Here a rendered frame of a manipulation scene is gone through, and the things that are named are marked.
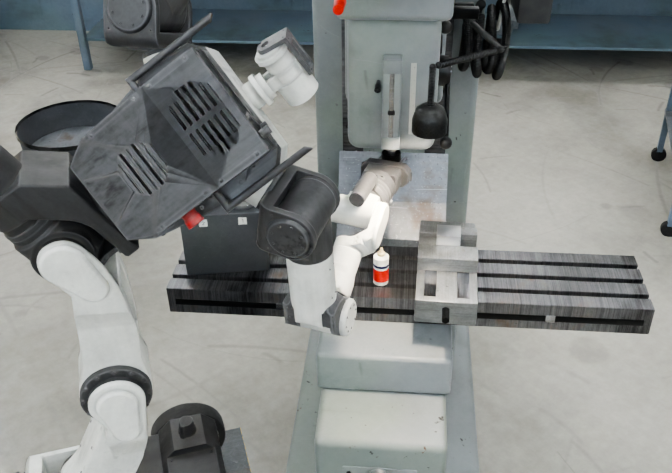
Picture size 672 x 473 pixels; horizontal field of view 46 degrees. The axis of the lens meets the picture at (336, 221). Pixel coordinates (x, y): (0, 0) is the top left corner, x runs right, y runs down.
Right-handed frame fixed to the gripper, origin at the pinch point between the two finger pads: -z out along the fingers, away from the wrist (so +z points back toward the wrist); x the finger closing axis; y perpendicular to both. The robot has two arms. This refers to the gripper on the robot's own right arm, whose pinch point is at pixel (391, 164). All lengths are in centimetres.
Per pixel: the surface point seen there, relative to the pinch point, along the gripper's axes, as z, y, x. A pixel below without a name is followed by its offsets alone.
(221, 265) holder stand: 15, 30, 41
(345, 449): 43, 55, -3
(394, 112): 12.2, -20.0, -3.9
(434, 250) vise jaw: 2.0, 21.6, -12.6
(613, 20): -421, 99, -42
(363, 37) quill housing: 10.4, -35.4, 3.8
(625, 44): -375, 99, -52
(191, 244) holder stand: 18, 23, 48
